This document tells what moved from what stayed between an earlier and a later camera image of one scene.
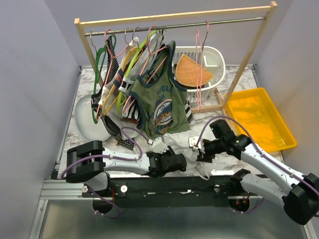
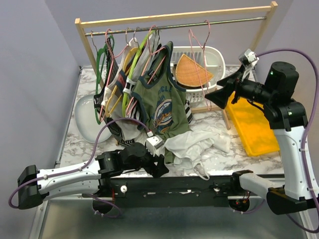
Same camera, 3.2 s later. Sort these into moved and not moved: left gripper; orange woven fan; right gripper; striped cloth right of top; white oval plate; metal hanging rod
Moved: right gripper; left gripper
Not moved: metal hanging rod; orange woven fan; white oval plate; striped cloth right of top
